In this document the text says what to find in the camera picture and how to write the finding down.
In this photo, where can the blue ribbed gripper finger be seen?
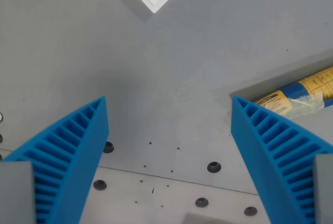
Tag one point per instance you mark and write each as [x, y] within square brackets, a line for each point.
[262, 141]
[78, 141]

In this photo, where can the blue and yellow paper roll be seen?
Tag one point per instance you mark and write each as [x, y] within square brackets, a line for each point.
[294, 94]

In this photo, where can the clear tape strip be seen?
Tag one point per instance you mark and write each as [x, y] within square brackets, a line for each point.
[307, 103]

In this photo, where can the black countersunk screw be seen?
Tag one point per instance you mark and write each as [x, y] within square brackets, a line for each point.
[0, 138]
[250, 211]

